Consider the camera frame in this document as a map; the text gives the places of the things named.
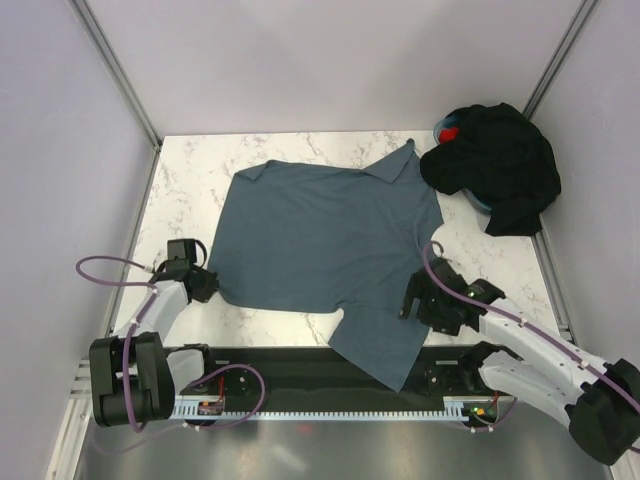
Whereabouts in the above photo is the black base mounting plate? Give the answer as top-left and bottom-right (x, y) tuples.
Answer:
(182, 342), (497, 412)

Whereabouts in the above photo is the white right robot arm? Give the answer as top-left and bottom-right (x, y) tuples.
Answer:
(400, 257), (639, 466)

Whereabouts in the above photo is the white slotted cable duct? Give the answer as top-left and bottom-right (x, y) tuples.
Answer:
(169, 398), (497, 422)

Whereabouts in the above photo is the aluminium frame post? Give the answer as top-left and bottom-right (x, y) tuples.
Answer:
(522, 0), (601, 120)
(69, 0), (163, 152)

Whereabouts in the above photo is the grey-blue t shirt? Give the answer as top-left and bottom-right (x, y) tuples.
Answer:
(208, 141), (443, 391)

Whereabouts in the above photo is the left aluminium frame post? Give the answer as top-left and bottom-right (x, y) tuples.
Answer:
(69, 0), (163, 152)

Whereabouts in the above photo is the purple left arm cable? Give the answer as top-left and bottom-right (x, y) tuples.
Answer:
(74, 255), (266, 436)

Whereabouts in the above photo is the right aluminium frame post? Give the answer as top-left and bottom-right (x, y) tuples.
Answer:
(522, 0), (601, 120)

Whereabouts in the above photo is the aluminium front frame rail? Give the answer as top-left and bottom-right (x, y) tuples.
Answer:
(69, 359), (92, 401)

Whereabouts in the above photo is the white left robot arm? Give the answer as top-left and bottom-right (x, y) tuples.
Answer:
(76, 238), (220, 432)

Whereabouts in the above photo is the red t shirt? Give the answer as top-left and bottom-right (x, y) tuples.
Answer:
(438, 127), (459, 143)

